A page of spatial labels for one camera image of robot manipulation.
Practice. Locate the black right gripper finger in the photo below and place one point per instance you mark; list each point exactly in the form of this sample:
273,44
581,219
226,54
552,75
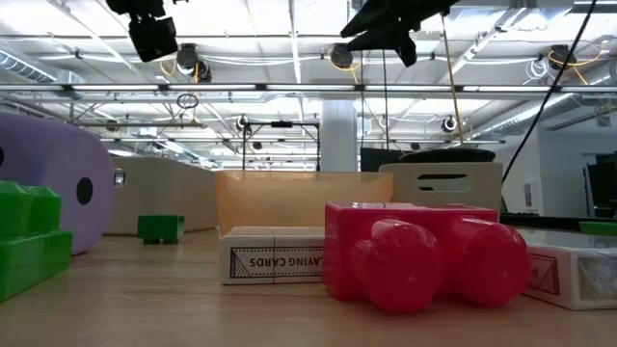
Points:
400,12
385,38

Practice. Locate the purple foam die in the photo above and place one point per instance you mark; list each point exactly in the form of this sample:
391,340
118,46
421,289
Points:
58,154

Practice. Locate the orange translucent plastic bin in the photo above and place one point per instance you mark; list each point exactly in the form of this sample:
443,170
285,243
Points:
289,202

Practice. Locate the white building column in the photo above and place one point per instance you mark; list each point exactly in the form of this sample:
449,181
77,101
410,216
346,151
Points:
339,140

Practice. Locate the black background box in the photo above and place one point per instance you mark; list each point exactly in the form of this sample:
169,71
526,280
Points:
378,159

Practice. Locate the grey plastic bin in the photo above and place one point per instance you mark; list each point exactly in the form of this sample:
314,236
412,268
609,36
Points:
164,193
395,193

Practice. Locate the small dark green block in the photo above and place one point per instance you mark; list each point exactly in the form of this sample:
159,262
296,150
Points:
161,227

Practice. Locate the red toy block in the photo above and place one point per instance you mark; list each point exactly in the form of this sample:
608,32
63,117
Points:
400,260

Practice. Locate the light green toy block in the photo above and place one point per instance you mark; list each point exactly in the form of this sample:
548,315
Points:
29,250

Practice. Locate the black monitor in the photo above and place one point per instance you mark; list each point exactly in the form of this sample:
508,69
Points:
602,188

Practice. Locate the long ceiling light rail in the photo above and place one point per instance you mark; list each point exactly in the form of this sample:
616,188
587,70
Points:
217,88

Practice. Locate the grey ventilation duct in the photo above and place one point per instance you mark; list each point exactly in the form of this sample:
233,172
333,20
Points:
19,67

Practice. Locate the small wall sign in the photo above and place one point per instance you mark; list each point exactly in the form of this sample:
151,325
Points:
528,195

